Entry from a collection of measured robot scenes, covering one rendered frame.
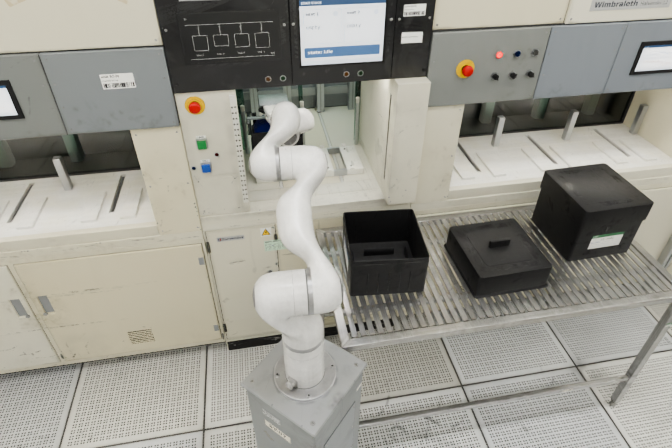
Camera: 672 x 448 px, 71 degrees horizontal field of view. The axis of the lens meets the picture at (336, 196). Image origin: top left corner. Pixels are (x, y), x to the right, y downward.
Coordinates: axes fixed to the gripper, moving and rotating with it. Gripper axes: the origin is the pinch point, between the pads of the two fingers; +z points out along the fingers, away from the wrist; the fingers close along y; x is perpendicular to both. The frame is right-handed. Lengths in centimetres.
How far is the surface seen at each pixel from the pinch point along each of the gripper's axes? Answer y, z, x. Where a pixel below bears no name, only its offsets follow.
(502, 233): 74, -71, -33
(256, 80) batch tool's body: -10.1, -32.1, 24.0
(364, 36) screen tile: 26, -37, 37
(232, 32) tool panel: -16, -32, 40
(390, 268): 23, -79, -30
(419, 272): 34, -81, -33
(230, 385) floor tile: -39, -48, -119
